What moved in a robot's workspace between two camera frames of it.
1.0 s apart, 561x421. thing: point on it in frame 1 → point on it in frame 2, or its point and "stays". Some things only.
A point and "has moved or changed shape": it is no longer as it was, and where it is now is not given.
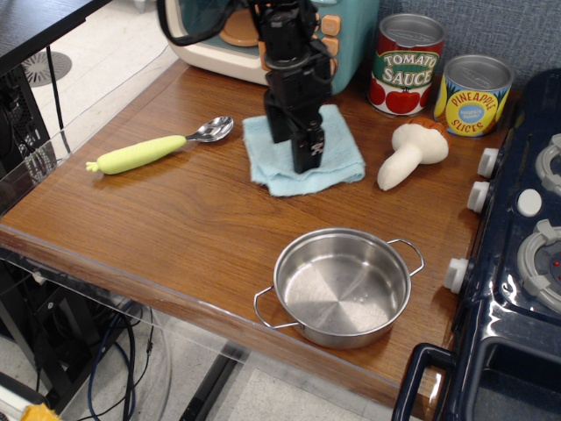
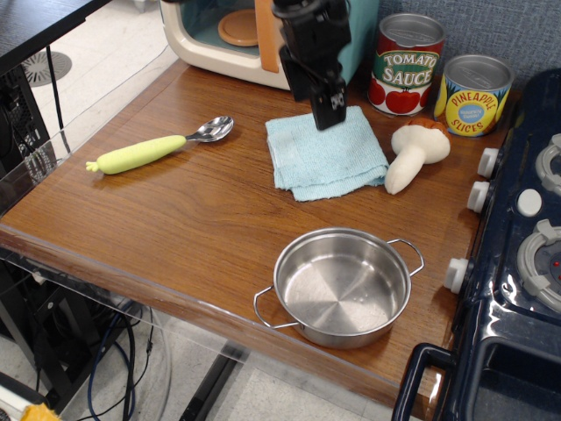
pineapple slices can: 472,93 stays
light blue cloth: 273,166 has moved or changed shape
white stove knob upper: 487,162 stays
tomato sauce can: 408,56 stays
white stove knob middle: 478,195 stays
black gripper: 301,80 → 315,33
